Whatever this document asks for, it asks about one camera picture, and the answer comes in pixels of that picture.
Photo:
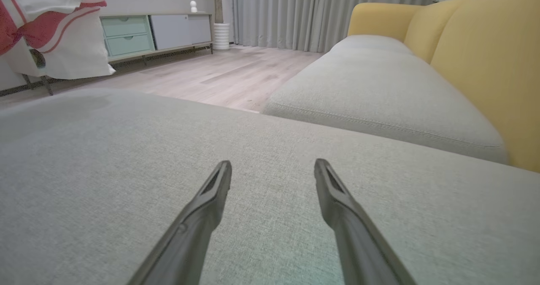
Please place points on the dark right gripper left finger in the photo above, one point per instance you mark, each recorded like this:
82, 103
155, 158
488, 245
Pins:
190, 242

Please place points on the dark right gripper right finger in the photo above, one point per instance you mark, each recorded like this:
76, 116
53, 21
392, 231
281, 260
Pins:
358, 247

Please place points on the red and white sports garment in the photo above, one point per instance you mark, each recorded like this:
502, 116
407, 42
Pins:
71, 48

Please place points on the grey sofa seat cushion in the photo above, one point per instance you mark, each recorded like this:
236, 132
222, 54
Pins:
371, 90

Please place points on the mint green drawer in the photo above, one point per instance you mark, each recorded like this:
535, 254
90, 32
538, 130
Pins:
124, 26
128, 45

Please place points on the white ribbed vase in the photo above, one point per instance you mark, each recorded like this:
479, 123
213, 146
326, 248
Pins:
221, 36

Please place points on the low wooden sideboard cabinet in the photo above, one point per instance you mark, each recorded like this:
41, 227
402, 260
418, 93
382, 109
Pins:
177, 31

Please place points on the yellow sofa back cushion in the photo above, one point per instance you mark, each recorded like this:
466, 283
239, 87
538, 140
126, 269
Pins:
430, 27
493, 65

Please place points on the yellow sofa armrest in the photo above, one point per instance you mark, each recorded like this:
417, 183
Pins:
379, 21

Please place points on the small white figurine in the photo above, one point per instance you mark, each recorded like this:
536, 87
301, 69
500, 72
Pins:
193, 7

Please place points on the grey pleated curtain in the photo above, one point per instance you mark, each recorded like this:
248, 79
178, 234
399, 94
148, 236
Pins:
316, 10

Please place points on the brown wooden post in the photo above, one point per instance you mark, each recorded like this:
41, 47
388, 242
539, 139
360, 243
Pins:
217, 2

